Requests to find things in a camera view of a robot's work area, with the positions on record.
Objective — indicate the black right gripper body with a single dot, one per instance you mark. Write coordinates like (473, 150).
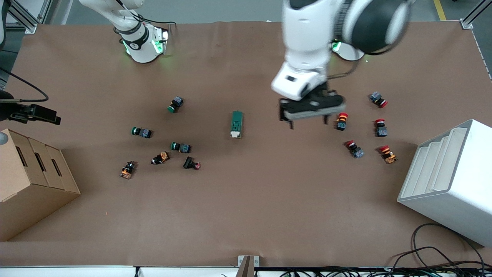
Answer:
(8, 110)

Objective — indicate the green load switch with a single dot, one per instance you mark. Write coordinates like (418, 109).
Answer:
(236, 123)

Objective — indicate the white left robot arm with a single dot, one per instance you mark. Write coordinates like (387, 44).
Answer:
(307, 34)

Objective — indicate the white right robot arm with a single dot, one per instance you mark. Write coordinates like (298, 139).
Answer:
(140, 46)

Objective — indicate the red emergency button black block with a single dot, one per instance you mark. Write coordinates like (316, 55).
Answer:
(341, 124)

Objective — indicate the red button blue block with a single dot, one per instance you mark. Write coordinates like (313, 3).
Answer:
(357, 152)
(376, 96)
(381, 131)

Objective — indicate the stepped cardboard box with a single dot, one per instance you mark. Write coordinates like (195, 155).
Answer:
(30, 200)

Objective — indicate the red button orange block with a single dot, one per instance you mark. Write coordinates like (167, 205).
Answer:
(389, 157)

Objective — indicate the orange black contact block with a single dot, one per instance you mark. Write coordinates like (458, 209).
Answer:
(127, 171)

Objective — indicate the green mushroom button blue block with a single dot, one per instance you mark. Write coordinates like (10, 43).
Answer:
(184, 147)
(177, 102)
(145, 133)

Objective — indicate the white stepped bin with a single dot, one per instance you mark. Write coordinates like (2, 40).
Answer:
(461, 200)

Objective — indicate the aluminium frame post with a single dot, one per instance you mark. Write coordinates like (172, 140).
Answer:
(23, 19)
(472, 19)

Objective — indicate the black pink switch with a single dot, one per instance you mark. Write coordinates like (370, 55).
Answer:
(188, 162)

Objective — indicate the black selector switch orange block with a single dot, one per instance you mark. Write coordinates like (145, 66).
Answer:
(163, 156)

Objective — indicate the metal table edge bracket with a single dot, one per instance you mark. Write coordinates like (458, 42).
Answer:
(248, 265)

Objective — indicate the white table edge rail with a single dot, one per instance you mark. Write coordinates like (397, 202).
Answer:
(77, 271)

